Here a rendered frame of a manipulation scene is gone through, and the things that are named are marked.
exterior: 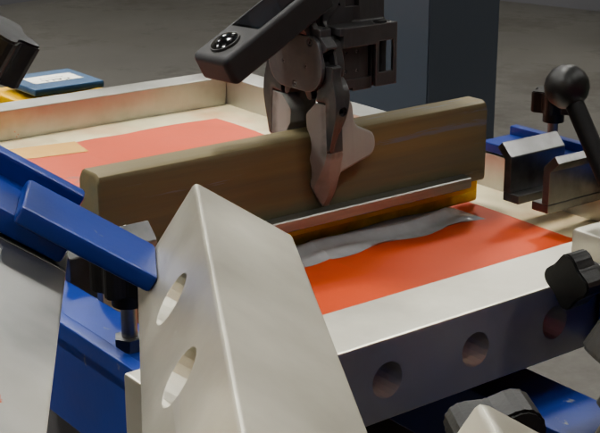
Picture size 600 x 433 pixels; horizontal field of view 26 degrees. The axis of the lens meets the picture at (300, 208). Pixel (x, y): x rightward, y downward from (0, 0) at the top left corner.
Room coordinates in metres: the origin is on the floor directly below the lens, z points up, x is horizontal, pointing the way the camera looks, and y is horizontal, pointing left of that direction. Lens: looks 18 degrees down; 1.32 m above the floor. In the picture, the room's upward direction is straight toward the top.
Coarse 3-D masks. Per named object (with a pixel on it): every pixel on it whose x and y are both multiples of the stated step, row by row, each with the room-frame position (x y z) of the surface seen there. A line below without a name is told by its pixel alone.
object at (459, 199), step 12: (420, 204) 1.13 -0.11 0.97; (432, 204) 1.14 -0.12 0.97; (444, 204) 1.15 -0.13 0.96; (456, 204) 1.16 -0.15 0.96; (372, 216) 1.10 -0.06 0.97; (384, 216) 1.11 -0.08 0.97; (396, 216) 1.11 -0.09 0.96; (336, 228) 1.07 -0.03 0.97; (348, 228) 1.08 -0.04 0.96; (360, 228) 1.09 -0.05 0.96; (300, 240) 1.05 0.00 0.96
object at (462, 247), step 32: (160, 128) 1.47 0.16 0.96; (192, 128) 1.47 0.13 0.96; (224, 128) 1.47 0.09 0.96; (128, 160) 1.33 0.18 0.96; (480, 224) 1.11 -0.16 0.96; (512, 224) 1.11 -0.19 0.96; (352, 256) 1.03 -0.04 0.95; (384, 256) 1.03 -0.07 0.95; (416, 256) 1.03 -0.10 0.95; (448, 256) 1.03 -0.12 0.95; (480, 256) 1.03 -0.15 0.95; (512, 256) 1.03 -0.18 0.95
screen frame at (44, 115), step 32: (64, 96) 1.48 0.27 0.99; (96, 96) 1.48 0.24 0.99; (128, 96) 1.51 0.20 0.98; (160, 96) 1.54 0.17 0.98; (192, 96) 1.56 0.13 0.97; (224, 96) 1.59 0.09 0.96; (256, 96) 1.54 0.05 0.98; (0, 128) 1.41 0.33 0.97; (32, 128) 1.43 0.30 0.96; (64, 128) 1.46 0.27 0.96
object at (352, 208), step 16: (464, 176) 1.14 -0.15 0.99; (400, 192) 1.09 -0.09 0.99; (416, 192) 1.10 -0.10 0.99; (432, 192) 1.11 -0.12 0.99; (448, 192) 1.12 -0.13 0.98; (320, 208) 1.05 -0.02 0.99; (336, 208) 1.05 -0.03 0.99; (352, 208) 1.05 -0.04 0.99; (368, 208) 1.06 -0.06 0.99; (384, 208) 1.07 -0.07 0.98; (272, 224) 1.00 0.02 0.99; (288, 224) 1.01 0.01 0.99; (304, 224) 1.02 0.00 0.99; (320, 224) 1.03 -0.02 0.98
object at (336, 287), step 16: (32, 160) 1.33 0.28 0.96; (48, 160) 1.33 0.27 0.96; (64, 160) 1.33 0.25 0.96; (80, 160) 1.33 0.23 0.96; (96, 160) 1.33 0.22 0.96; (64, 176) 1.27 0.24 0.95; (320, 272) 0.99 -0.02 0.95; (336, 272) 0.99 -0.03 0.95; (352, 272) 0.99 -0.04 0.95; (320, 288) 0.95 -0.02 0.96; (336, 288) 0.95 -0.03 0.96; (352, 288) 0.95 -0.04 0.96; (368, 288) 0.95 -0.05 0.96; (384, 288) 0.95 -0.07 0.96; (320, 304) 0.92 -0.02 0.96; (336, 304) 0.92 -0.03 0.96; (352, 304) 0.92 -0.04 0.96
